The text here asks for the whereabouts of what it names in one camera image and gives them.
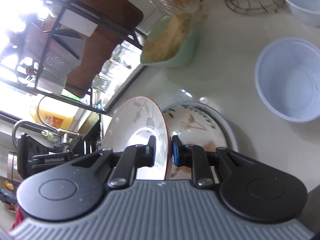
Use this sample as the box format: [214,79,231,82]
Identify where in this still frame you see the white plate grey leaves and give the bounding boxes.
[102,96,171,180]

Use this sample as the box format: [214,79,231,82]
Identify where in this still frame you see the upturned glass middle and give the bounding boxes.
[100,59,121,78]

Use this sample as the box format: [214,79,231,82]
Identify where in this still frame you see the white plate pink flower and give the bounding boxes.
[163,101,238,151]

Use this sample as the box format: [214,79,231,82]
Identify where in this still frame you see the black metal dish rack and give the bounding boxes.
[15,0,148,116]

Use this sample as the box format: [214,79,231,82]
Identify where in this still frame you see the chrome kitchen faucet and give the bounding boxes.
[11,119,82,153]

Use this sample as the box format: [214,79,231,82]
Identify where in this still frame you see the small plate green rim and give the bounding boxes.
[162,103,229,181]

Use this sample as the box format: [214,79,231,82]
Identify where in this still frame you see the brown wooden cutting board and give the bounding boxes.
[24,0,144,98]

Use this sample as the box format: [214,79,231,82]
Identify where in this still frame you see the upturned glass right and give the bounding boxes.
[111,44,130,64]

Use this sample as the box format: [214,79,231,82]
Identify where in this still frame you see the orange detergent bottle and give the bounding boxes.
[39,97,79,129]

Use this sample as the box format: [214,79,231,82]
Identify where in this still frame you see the light blue plastic bowl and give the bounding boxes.
[254,37,319,123]

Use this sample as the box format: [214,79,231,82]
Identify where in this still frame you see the green basket with noodles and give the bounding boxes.
[140,12,199,68]

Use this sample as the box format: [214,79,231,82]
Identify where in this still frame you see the upturned glass left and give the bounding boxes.
[92,75,112,93]

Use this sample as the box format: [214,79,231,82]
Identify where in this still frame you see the textured knife holder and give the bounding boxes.
[23,23,86,79]

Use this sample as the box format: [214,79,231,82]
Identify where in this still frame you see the upturned glass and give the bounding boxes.
[92,75,112,93]
[100,59,121,78]
[111,44,130,64]

